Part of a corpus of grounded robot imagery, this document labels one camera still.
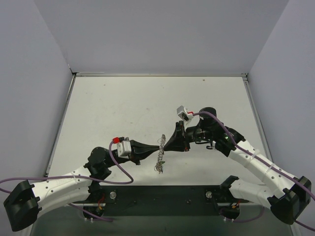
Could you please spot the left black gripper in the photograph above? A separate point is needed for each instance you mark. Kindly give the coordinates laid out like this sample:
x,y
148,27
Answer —
x,y
134,151

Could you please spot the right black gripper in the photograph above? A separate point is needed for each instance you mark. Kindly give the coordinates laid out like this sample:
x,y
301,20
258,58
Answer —
x,y
183,137

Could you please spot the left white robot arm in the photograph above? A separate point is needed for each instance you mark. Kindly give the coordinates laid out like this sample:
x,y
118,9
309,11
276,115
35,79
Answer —
x,y
28,201

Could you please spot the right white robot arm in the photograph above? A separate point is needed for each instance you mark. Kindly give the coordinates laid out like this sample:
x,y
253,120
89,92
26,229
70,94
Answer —
x,y
283,193

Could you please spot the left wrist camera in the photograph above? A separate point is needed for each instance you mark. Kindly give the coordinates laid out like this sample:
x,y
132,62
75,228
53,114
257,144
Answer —
x,y
123,145

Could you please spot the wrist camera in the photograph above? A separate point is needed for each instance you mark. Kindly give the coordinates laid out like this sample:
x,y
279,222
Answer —
x,y
185,115
123,145

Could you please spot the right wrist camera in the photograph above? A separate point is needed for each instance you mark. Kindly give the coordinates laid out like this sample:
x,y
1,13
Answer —
x,y
185,115

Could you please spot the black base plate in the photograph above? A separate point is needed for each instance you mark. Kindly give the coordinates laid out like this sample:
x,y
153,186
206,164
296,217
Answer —
x,y
145,200

